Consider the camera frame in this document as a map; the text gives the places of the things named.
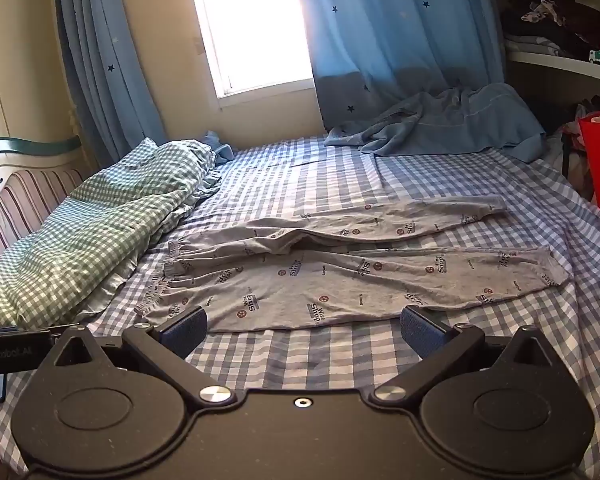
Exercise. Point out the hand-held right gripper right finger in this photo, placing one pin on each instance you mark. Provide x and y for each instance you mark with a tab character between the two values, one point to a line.
420	335

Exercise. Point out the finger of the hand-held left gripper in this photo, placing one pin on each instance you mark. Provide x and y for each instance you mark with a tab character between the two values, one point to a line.
60	331

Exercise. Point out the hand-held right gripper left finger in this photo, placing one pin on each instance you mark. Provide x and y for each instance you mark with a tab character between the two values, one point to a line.
187	334

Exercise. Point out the grey printed pants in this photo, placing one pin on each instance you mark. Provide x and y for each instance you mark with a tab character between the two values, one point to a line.
340	280

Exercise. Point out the blue checked bed sheet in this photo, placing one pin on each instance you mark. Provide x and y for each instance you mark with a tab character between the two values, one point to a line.
330	355

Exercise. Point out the green checked pillow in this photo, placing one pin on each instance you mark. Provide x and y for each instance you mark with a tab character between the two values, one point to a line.
95	225

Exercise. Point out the white teal striped headboard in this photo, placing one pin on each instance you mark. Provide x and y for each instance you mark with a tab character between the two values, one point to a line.
15	195

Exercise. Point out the small blue cloth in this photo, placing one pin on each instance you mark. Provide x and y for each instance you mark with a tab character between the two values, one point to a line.
220	147

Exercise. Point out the blue blanket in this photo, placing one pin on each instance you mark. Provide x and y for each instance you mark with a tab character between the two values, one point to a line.
445	120

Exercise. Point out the blue star curtain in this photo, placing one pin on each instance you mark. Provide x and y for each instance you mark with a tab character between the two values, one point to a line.
400	30
105	50

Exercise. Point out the window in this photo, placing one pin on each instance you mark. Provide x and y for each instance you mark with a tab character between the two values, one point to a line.
250	25

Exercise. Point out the pile of dark clothes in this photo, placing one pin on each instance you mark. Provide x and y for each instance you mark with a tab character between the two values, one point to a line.
550	25

